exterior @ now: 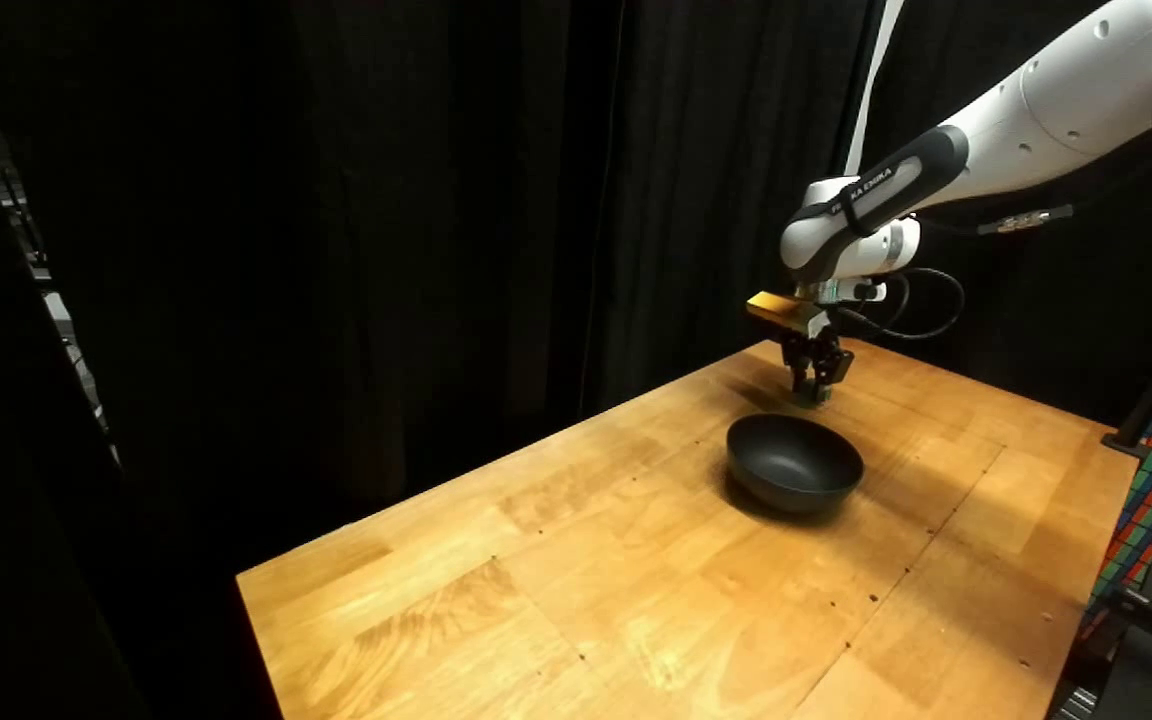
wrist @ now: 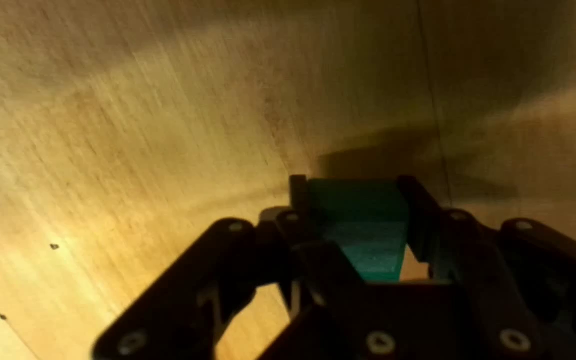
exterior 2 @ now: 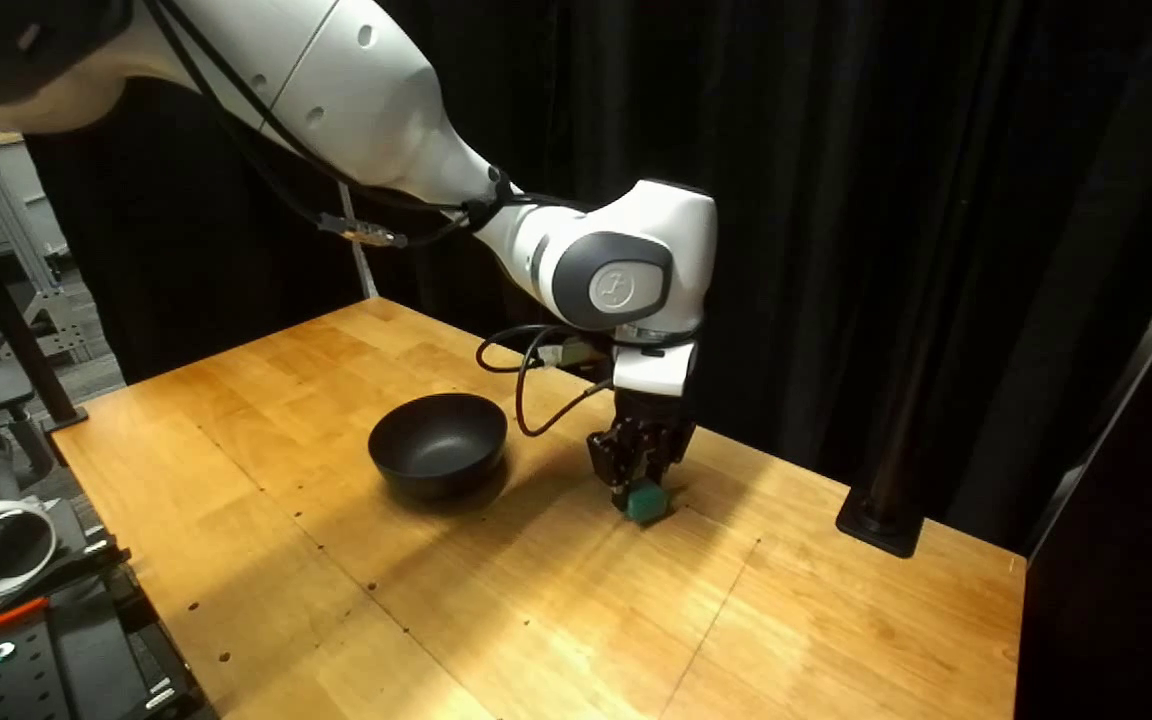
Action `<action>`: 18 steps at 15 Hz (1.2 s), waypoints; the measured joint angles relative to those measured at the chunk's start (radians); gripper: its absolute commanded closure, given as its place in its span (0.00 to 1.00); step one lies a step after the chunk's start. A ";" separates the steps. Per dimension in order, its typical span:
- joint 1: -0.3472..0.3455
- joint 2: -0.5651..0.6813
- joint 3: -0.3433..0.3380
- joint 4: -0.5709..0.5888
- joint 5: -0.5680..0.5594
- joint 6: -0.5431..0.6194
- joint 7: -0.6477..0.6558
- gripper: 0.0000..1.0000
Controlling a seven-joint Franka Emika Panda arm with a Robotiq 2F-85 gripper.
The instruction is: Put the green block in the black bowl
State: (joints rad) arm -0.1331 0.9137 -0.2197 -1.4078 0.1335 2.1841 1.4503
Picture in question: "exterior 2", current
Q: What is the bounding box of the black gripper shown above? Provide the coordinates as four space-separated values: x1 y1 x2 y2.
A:
585 380 706 516

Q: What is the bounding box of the green block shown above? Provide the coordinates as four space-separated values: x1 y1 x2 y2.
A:
621 480 679 528

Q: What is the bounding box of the black bowl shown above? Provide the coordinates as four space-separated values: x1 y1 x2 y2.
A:
365 389 512 508

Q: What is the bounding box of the black stand pole with base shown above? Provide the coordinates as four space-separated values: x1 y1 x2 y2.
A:
834 238 967 559

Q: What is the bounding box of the black curtain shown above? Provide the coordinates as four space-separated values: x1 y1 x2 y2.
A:
29 0 1152 557

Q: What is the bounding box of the black cabinet with silver edge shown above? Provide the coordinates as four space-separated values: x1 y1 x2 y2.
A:
1011 195 1152 720

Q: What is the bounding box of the black pegboard cart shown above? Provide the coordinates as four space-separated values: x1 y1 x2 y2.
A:
0 438 219 720

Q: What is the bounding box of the black slanted tripod leg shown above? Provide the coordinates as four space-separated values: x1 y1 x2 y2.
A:
0 185 92 434

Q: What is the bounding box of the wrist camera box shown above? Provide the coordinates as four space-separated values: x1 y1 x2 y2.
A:
551 331 621 380

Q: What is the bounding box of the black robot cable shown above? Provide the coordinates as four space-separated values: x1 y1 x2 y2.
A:
140 0 618 444

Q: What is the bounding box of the orange handled tool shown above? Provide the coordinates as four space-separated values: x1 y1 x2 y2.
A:
0 592 56 634

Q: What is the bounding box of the grey metal frame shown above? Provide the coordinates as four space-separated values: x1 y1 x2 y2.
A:
0 115 122 406

